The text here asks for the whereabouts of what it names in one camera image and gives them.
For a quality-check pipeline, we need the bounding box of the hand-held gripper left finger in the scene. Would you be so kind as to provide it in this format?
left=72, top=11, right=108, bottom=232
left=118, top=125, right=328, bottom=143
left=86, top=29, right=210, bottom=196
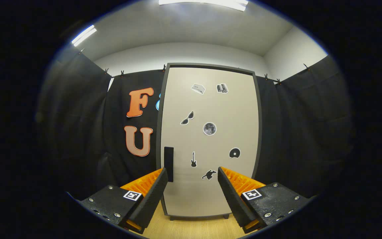
left=78, top=167, right=168, bottom=234

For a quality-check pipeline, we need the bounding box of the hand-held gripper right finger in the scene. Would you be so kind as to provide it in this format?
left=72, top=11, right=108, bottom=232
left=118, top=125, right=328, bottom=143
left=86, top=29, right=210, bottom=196
left=218, top=166, right=312, bottom=234

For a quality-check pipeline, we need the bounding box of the black door handle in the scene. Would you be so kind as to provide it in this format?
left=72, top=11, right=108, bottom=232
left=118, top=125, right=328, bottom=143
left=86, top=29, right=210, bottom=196
left=164, top=146, right=174, bottom=183

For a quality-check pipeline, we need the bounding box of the grey shoe cabinet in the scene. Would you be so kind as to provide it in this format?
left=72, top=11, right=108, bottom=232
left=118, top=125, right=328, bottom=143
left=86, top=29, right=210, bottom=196
left=156, top=62, right=263, bottom=220

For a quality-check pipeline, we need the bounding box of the beige shoe cabinet door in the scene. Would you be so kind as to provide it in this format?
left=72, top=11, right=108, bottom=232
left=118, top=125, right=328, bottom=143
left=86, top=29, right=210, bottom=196
left=160, top=67, right=259, bottom=217

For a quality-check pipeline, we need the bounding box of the black backdrop cloth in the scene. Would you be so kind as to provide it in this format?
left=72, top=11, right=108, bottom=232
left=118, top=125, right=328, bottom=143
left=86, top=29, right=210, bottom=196
left=37, top=45, right=354, bottom=200

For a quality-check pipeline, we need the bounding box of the narrow ceiling light strip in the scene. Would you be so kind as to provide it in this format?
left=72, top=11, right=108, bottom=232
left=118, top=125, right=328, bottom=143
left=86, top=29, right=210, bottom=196
left=72, top=25, right=97, bottom=47

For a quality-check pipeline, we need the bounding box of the wide ceiling light panel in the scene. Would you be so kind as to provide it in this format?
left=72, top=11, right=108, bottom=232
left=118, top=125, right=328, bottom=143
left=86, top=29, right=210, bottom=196
left=159, top=0, right=248, bottom=12

